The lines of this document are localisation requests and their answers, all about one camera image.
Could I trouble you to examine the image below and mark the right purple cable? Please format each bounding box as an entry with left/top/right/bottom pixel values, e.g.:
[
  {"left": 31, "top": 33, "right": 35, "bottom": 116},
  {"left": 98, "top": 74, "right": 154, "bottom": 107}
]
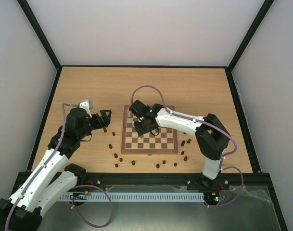
[{"left": 131, "top": 85, "right": 244, "bottom": 208}]

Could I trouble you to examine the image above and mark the wooden chess board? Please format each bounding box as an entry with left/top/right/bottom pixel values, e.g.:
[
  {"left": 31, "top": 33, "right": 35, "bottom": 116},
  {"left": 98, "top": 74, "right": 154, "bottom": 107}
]
[{"left": 121, "top": 105, "right": 178, "bottom": 155}]

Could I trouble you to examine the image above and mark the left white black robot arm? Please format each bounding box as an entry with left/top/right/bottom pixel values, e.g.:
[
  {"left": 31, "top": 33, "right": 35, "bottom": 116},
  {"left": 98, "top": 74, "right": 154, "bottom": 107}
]
[{"left": 0, "top": 104, "right": 112, "bottom": 231}]

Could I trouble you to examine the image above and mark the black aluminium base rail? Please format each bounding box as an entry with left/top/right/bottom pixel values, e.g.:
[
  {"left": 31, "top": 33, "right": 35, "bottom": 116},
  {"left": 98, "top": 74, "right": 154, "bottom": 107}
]
[{"left": 16, "top": 172, "right": 272, "bottom": 191}]

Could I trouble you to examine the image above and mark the white slotted cable duct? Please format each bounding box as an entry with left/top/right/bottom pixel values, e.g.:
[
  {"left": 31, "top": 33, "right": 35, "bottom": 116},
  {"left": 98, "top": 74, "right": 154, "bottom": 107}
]
[{"left": 59, "top": 193, "right": 205, "bottom": 203}]

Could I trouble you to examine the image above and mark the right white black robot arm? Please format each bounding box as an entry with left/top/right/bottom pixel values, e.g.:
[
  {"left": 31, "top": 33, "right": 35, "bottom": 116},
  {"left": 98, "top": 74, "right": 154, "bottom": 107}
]
[{"left": 129, "top": 100, "right": 232, "bottom": 189}]

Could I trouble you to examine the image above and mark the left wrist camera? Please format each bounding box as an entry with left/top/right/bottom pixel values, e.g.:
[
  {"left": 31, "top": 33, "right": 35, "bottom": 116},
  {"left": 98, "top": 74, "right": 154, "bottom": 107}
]
[{"left": 79, "top": 99, "right": 93, "bottom": 117}]

